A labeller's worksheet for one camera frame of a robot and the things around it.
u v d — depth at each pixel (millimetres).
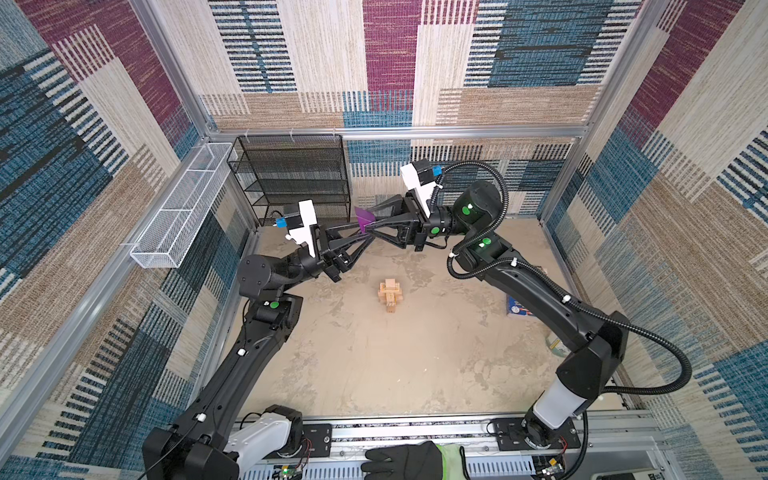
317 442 731
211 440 383
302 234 477
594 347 417
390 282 913
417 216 499
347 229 533
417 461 701
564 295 456
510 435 732
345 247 505
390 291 913
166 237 714
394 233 525
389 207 531
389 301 916
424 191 484
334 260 510
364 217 498
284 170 1068
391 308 949
